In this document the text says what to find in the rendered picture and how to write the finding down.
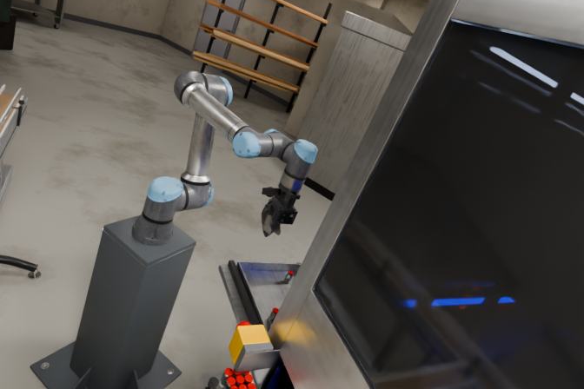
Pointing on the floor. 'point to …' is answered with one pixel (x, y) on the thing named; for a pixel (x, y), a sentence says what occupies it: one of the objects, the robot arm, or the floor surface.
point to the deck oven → (349, 97)
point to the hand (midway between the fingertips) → (266, 232)
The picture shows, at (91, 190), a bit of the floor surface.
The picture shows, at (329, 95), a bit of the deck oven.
